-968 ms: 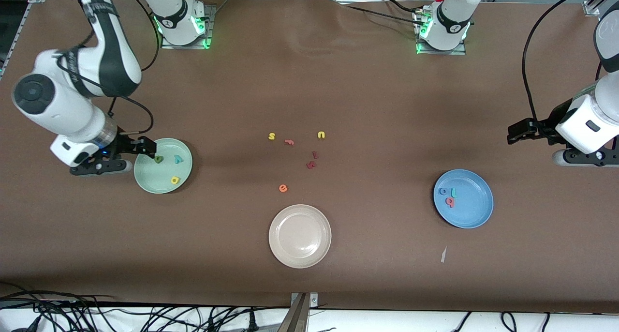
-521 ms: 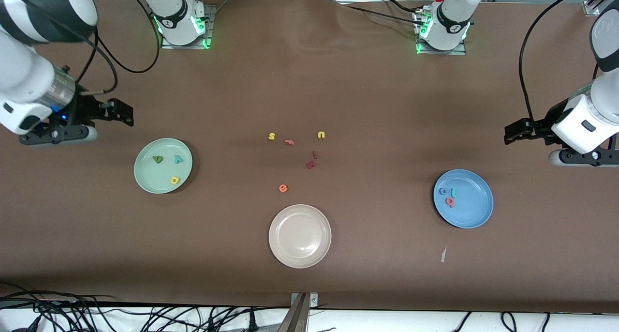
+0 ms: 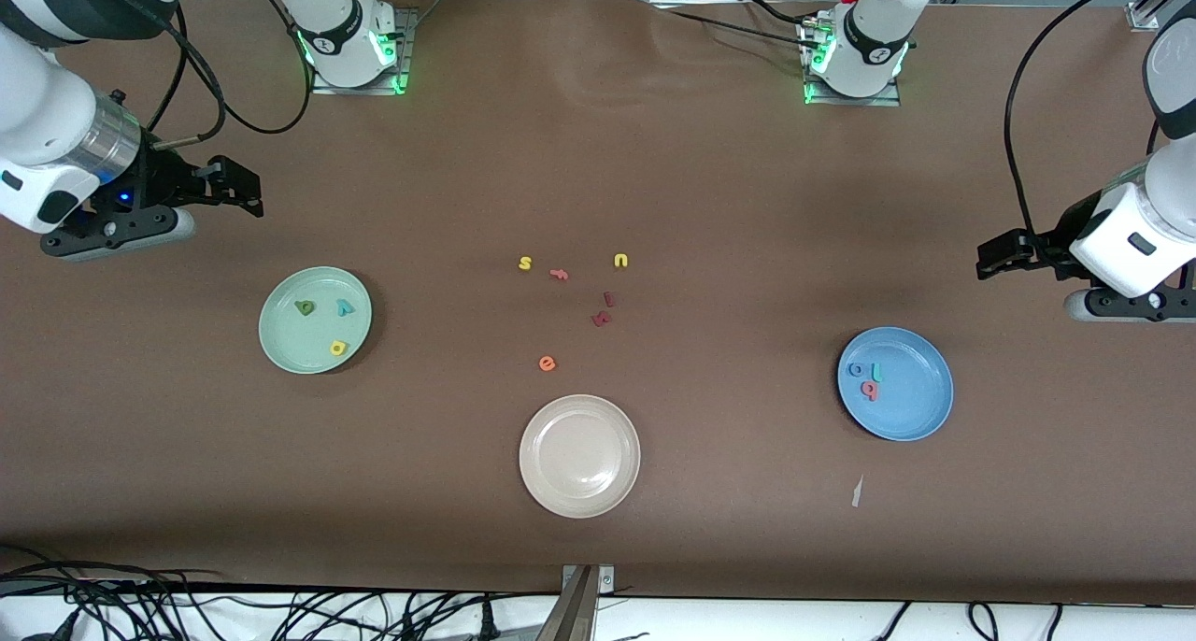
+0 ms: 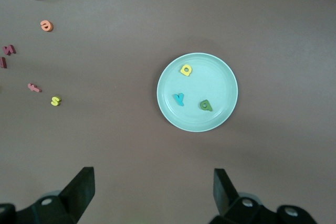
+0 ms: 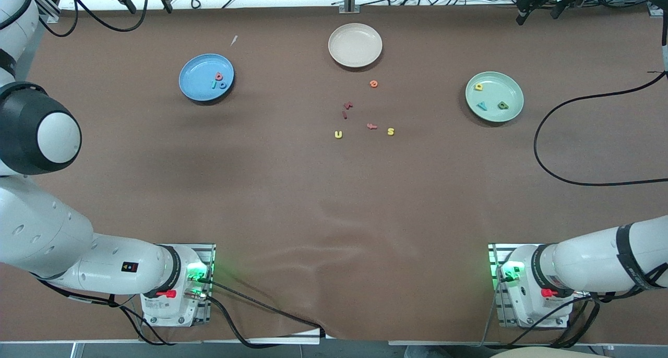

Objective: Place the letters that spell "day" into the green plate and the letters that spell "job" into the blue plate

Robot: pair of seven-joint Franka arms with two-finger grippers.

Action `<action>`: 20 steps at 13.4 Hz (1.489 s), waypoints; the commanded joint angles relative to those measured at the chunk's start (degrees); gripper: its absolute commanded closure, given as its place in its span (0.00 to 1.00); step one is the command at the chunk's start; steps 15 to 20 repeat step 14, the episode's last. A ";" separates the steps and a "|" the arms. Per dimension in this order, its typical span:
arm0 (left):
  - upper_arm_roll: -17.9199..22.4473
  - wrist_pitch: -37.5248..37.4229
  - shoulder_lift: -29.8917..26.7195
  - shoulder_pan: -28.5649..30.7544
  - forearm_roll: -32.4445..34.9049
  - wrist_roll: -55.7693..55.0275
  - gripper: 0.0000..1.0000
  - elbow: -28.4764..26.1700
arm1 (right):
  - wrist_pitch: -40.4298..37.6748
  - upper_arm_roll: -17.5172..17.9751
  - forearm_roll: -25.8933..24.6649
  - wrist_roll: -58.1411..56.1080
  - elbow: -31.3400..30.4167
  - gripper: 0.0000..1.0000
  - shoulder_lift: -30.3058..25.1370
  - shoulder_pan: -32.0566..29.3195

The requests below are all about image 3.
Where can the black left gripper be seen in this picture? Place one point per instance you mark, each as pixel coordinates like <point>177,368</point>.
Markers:
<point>1061,235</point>

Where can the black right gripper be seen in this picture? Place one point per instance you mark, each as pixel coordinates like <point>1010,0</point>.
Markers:
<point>164,181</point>

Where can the green foam letter g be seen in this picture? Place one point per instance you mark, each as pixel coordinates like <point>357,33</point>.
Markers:
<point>299,306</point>

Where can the teal foam letter y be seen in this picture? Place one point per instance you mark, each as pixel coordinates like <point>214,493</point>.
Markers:
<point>347,308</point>

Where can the red foam letter b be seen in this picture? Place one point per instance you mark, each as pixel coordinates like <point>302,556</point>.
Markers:
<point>875,386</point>

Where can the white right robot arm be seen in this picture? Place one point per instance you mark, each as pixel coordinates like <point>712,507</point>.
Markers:
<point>37,90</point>

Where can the pale green plate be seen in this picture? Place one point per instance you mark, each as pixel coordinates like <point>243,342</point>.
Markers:
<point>308,337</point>

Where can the blue plate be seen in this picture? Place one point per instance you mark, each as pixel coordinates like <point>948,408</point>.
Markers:
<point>911,398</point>

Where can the white tape scrap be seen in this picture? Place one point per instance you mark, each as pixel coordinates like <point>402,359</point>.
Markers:
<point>857,493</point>

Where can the wide dark red foam letter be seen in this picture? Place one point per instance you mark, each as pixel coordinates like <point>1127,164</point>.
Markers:
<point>601,320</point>

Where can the beige plate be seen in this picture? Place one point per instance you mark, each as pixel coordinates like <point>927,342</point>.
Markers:
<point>579,456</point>

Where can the grey metal bar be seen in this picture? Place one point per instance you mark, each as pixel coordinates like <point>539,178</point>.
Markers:
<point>575,613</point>

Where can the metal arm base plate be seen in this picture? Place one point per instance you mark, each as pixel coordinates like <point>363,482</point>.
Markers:
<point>404,52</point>
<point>888,99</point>

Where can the aluminium frame profile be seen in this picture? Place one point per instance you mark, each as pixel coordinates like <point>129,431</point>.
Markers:
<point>1145,13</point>

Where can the small metal bracket plate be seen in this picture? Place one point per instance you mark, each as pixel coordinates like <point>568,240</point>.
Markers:
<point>607,580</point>

